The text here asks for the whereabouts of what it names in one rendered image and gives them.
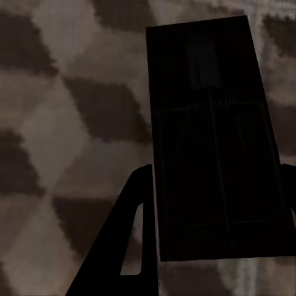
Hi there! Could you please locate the mousetrap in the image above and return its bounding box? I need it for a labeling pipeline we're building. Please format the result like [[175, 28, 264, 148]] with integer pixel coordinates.
[[146, 15, 296, 261]]

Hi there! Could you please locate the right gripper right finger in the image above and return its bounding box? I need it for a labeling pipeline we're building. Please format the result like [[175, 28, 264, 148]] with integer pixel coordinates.
[[281, 164, 296, 213]]

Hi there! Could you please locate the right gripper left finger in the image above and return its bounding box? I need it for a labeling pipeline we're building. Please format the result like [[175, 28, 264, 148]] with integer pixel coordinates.
[[65, 164, 158, 296]]

